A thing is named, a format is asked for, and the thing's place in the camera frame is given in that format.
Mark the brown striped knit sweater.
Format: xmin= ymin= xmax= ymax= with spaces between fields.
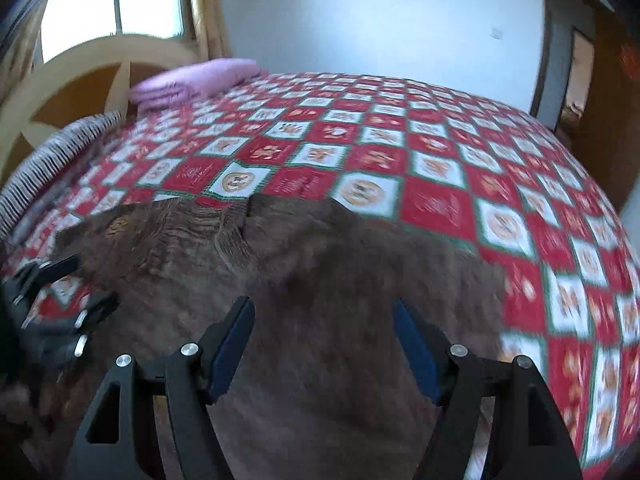
xmin=1 ymin=194 xmax=506 ymax=479

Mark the striped pillow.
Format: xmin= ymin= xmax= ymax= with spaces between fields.
xmin=1 ymin=110 xmax=122 ymax=243

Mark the red checkered cartoon bedspread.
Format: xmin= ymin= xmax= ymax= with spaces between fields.
xmin=8 ymin=73 xmax=639 ymax=479

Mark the cream wooden headboard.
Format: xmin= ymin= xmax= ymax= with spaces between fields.
xmin=1 ymin=35 xmax=202 ymax=181

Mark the folded pink blanket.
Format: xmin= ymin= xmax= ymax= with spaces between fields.
xmin=129 ymin=58 xmax=267 ymax=114

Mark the brown wooden door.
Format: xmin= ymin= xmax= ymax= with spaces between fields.
xmin=572 ymin=10 xmax=639 ymax=210

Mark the yellow curtain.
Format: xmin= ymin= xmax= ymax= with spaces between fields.
xmin=191 ymin=0 xmax=231 ymax=61

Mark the window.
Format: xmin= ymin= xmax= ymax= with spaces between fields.
xmin=40 ymin=0 xmax=194 ymax=63

